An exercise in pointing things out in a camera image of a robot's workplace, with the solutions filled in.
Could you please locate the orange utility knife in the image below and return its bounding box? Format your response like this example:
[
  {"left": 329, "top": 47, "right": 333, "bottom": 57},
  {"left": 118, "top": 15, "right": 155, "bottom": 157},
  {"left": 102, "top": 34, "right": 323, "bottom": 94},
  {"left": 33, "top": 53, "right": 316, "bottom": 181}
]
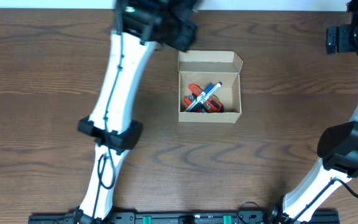
[{"left": 188, "top": 83, "right": 224, "bottom": 113}]

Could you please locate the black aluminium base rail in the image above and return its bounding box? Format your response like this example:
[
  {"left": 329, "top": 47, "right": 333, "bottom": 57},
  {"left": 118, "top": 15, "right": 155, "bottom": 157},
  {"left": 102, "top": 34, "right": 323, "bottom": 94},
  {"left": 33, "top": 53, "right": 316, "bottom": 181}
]
[{"left": 28, "top": 209, "right": 341, "bottom": 224}]

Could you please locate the red black utility knife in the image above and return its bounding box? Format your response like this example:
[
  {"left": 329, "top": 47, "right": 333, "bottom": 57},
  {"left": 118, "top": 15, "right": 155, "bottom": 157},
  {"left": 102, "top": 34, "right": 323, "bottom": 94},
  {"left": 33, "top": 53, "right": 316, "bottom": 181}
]
[{"left": 184, "top": 95, "right": 203, "bottom": 113}]

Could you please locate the blue whiteboard marker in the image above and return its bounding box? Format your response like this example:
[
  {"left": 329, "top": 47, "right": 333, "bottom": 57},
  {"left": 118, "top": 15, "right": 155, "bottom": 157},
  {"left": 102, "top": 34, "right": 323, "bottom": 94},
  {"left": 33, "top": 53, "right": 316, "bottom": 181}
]
[{"left": 185, "top": 83, "right": 214, "bottom": 113}]

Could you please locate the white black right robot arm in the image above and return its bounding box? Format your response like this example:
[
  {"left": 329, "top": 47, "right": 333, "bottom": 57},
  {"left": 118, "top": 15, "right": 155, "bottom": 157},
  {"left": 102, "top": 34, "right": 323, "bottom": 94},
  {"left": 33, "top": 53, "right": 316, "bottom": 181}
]
[{"left": 263, "top": 0, "right": 358, "bottom": 223}]

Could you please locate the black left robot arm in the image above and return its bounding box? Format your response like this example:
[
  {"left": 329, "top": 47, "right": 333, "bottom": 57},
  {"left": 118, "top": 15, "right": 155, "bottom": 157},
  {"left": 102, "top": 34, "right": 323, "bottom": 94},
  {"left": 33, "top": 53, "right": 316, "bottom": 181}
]
[{"left": 71, "top": 0, "right": 198, "bottom": 223}]

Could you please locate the black cap whiteboard marker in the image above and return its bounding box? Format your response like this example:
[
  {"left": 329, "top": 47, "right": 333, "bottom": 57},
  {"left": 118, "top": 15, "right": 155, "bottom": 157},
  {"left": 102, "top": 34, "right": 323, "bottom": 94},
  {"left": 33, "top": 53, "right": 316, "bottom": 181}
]
[{"left": 202, "top": 82, "right": 221, "bottom": 104}]

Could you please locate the brown cardboard box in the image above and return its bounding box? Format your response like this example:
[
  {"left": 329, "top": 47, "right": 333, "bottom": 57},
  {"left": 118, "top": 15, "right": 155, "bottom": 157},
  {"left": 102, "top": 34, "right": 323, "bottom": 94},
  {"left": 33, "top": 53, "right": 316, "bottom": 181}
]
[{"left": 178, "top": 50, "right": 243, "bottom": 123}]

